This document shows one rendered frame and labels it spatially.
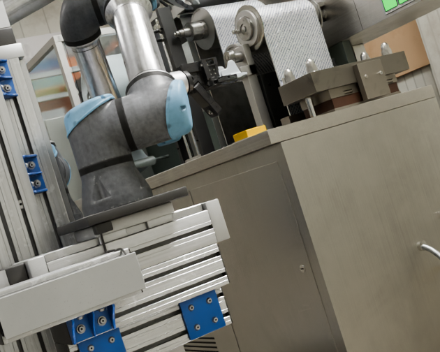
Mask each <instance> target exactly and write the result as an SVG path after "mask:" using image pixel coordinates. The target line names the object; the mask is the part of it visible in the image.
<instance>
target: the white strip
mask: <svg viewBox="0 0 440 352"><path fill-rule="evenodd" d="M195 10H196V9H193V10H185V11H184V12H183V13H181V14H180V15H178V16H177V17H178V18H180V19H181V22H182V26H183V28H184V26H185V24H186V23H188V22H191V18H192V15H193V13H194V11H195ZM187 41H188V40H187ZM188 44H189V48H190V51H191V54H192V57H193V61H194V62H197V61H200V58H199V56H198V52H197V49H196V45H195V43H194V41H188ZM212 121H213V123H214V127H215V130H216V132H217V136H218V139H219V143H220V145H221V148H223V147H226V146H227V144H226V140H225V138H224V135H223V131H222V128H221V125H220V122H219V118H218V116H216V117H213V118H212Z"/></svg>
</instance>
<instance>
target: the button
mask: <svg viewBox="0 0 440 352"><path fill-rule="evenodd" d="M263 131H266V127H265V125H262V126H258V127H255V128H252V129H247V130H245V131H242V132H240V133H237V134H235V135H234V136H233V138H234V141H235V142H237V141H239V140H242V139H244V138H247V137H250V136H253V135H256V134H258V133H261V132H263Z"/></svg>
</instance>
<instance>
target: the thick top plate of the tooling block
mask: <svg viewBox="0 0 440 352"><path fill-rule="evenodd" d="M375 59H380V60H381V64H382V67H383V70H384V73H385V75H389V74H392V73H394V74H395V75H396V74H398V73H401V72H403V71H406V70H408V69H409V64H408V61H407V59H406V55H405V53H404V51H401V52H396V53H392V54H387V55H383V56H380V57H374V58H371V59H365V60H362V61H356V62H353V63H349V64H344V65H340V66H335V67H331V68H326V69H322V70H319V71H313V72H310V73H308V74H306V75H303V76H302V77H300V78H297V79H295V80H293V81H291V82H289V83H287V84H285V85H282V86H280V87H278V89H279V93H280V95H281V99H282V102H283V104H284V106H287V105H292V104H295V103H299V102H301V101H303V100H304V99H305V98H307V97H310V96H311V97H312V96H315V95H317V94H320V93H322V92H324V91H327V90H329V89H334V88H337V87H342V86H345V85H350V84H353V83H357V82H358V81H357V79H356V76H355V72H354V70H353V66H354V65H356V64H360V63H363V62H366V61H372V60H375Z"/></svg>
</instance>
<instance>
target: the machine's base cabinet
mask: <svg viewBox="0 0 440 352"><path fill-rule="evenodd" d="M183 186H185V187H186V188H187V191H188V193H189V194H188V196H185V197H183V198H178V199H176V200H172V201H171V202H172V204H173V208H174V210H175V211H177V210H181V209H184V208H186V207H190V206H193V205H197V204H200V203H204V202H207V201H210V200H214V199H218V200H219V204H220V207H221V211H222V213H223V217H224V219H225V222H226V226H227V229H228V232H229V235H230V238H229V239H227V240H224V241H221V242H217V244H218V245H219V249H220V252H221V255H222V258H223V262H224V265H225V267H226V271H227V274H228V278H229V280H230V283H229V284H226V285H225V286H222V289H223V294H224V296H225V299H226V302H227V305H228V309H229V312H230V315H231V318H232V321H233V323H231V324H230V325H227V326H225V327H223V328H220V329H218V330H215V331H214V332H211V333H209V334H206V335H204V336H202V337H199V338H197V339H195V340H192V341H190V342H187V343H185V344H183V345H184V350H185V352H440V260H439V259H438V258H437V257H436V256H435V255H433V254H432V253H430V252H428V251H419V250H418V248H417V243H418V241H426V243H427V245H429V246H431V247H433V248H435V249H436V250H437V251H439V252H440V109H439V104H438V102H437V98H436V97H434V98H429V99H427V100H424V101H419V102H417V103H412V104H410V105H406V106H402V107H400V108H395V109H393V110H389V111H385V112H381V113H379V114H375V115H372V116H368V117H364V118H362V119H357V120H355V121H352V122H347V123H345V124H340V125H338V126H333V127H330V128H328V129H323V130H321V131H317V132H313V133H309V134H307V135H302V136H300V137H296V138H292V139H290V140H285V141H283V142H279V143H277V144H274V145H271V146H269V147H266V148H263V149H260V150H258V151H255V152H252V153H250V154H246V155H244V156H241V157H239V158H236V159H233V160H231V161H227V162H225V163H222V164H219V165H217V166H214V167H212V168H208V169H206V170H203V171H200V172H199V173H195V174H193V175H189V176H187V177H184V178H182V179H179V180H176V181H174V182H171V183H168V184H165V185H163V186H160V187H157V188H155V189H152V193H153V196H155V195H159V194H161V193H165V192H168V191H172V190H174V189H176V188H180V187H183Z"/></svg>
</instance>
